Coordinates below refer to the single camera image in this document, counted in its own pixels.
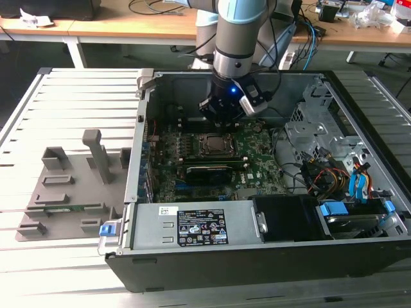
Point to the small black device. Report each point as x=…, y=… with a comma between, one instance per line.
x=329, y=14

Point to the blue case latch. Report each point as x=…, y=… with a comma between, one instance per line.
x=106, y=230

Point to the hard disk in blue carrier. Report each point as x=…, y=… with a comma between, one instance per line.
x=350, y=221

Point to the black RAM slot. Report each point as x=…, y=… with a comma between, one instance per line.
x=192, y=126
x=192, y=123

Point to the white red box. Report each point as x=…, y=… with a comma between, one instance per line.
x=403, y=13

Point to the silver CPU with green edge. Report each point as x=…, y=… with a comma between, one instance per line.
x=216, y=144

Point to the silver power supply with label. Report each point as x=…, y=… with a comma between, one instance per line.
x=151, y=224

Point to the black box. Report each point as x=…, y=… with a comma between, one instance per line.
x=298, y=16

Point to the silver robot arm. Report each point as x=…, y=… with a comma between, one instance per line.
x=237, y=38

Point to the CPU socket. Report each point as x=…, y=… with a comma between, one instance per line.
x=217, y=155

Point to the black open PC case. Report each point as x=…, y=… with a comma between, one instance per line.
x=224, y=266

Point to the black graphics card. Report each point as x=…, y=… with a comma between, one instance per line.
x=208, y=176

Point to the grey parts rack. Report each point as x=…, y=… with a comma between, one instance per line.
x=80, y=195

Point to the silver drive cage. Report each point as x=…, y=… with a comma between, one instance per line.
x=308, y=131

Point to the clear plastic bag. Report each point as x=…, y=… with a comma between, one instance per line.
x=369, y=16

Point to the white power strip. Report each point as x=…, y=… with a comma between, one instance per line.
x=289, y=59

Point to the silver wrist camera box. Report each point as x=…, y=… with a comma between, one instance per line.
x=255, y=101

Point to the white crumpled paper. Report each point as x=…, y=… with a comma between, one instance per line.
x=35, y=19

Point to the green RAM stick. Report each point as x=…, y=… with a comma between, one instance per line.
x=64, y=209

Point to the green motherboard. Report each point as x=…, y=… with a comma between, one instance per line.
x=266, y=167

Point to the grey case lock latch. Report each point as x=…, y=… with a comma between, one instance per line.
x=144, y=80

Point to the black plastic shroud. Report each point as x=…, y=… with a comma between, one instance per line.
x=289, y=218

